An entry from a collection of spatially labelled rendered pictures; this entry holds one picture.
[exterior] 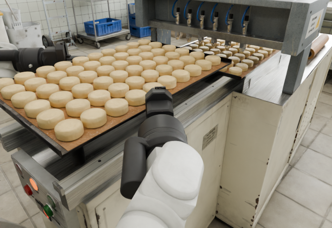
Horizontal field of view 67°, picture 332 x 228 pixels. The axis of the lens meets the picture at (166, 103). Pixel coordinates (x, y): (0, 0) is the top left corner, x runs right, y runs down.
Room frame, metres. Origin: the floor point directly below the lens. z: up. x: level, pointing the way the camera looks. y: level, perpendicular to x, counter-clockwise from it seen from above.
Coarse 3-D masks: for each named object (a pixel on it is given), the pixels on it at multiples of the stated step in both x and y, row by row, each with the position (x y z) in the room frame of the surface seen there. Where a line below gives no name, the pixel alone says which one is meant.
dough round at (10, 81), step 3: (0, 78) 0.60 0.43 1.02; (3, 78) 0.60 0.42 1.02; (6, 78) 0.60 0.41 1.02; (9, 78) 0.60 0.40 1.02; (0, 81) 0.58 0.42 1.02; (3, 81) 0.58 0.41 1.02; (6, 81) 0.58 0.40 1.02; (9, 81) 0.58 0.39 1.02; (12, 81) 0.59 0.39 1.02; (0, 84) 0.56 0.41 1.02; (3, 84) 0.57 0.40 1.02; (6, 84) 0.57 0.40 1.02; (9, 84) 0.57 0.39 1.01; (12, 84) 0.58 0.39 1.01; (0, 87) 0.56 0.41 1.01; (3, 87) 0.56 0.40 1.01; (0, 90) 0.56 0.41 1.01
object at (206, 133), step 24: (144, 120) 0.68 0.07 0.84; (192, 120) 0.68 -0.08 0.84; (216, 120) 0.80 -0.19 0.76; (24, 144) 0.55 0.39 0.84; (96, 144) 0.55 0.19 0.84; (192, 144) 0.67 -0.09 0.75; (216, 144) 0.82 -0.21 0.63; (48, 168) 0.46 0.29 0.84; (72, 168) 0.46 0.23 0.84; (216, 168) 0.84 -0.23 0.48; (96, 192) 0.39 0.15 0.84; (120, 192) 0.43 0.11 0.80; (216, 192) 0.87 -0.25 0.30; (96, 216) 0.37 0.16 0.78; (120, 216) 0.42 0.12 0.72; (192, 216) 0.70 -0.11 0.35
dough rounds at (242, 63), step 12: (192, 48) 1.22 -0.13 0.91; (204, 48) 1.19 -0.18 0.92; (216, 48) 1.19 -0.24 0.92; (252, 48) 1.19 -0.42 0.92; (264, 48) 1.19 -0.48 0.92; (240, 60) 1.07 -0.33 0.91; (252, 60) 1.03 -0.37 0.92; (264, 60) 1.07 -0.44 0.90; (228, 72) 0.93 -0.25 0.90; (240, 72) 0.90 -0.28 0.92
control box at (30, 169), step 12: (12, 156) 0.51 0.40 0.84; (24, 156) 0.51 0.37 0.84; (24, 168) 0.47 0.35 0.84; (36, 168) 0.46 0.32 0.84; (24, 180) 0.48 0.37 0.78; (36, 180) 0.43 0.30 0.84; (48, 180) 0.42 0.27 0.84; (36, 192) 0.44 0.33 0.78; (48, 192) 0.39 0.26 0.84; (36, 204) 0.47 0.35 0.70; (48, 204) 0.41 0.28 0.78; (60, 204) 0.36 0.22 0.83; (60, 216) 0.37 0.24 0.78; (72, 216) 0.38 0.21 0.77
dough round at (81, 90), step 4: (80, 84) 0.57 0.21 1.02; (84, 84) 0.57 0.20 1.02; (88, 84) 0.57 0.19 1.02; (72, 88) 0.54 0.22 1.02; (76, 88) 0.54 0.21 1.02; (80, 88) 0.54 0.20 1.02; (84, 88) 0.54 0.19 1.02; (88, 88) 0.54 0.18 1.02; (92, 88) 0.55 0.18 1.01; (72, 92) 0.54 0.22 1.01; (76, 92) 0.53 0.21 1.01; (80, 92) 0.53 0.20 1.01; (84, 92) 0.53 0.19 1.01; (88, 92) 0.53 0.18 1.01; (76, 96) 0.53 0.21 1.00; (80, 96) 0.52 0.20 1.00; (84, 96) 0.53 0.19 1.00
